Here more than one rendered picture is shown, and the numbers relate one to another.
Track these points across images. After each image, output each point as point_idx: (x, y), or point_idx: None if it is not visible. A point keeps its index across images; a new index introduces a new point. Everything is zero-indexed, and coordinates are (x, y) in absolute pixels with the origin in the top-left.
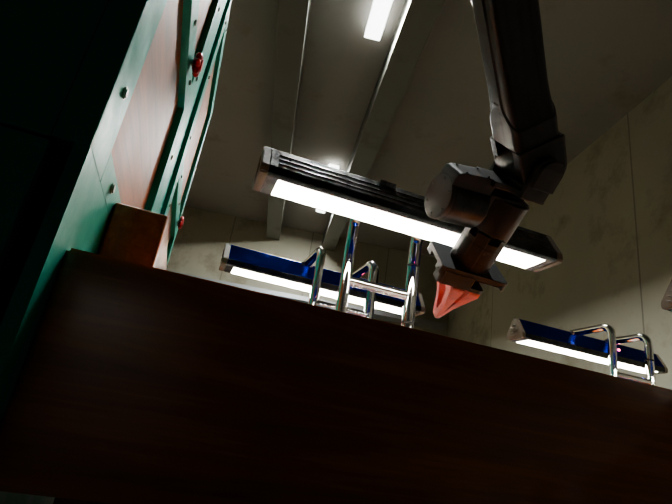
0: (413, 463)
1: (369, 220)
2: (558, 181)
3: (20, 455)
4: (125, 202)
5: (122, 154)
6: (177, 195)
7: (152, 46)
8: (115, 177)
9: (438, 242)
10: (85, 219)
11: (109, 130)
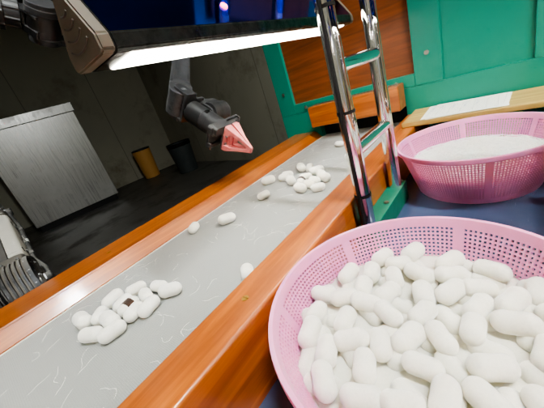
0: None
1: (298, 33)
2: (172, 117)
3: None
4: (349, 77)
5: (316, 82)
6: None
7: (296, 47)
8: (305, 103)
9: (233, 115)
10: (298, 125)
11: (286, 106)
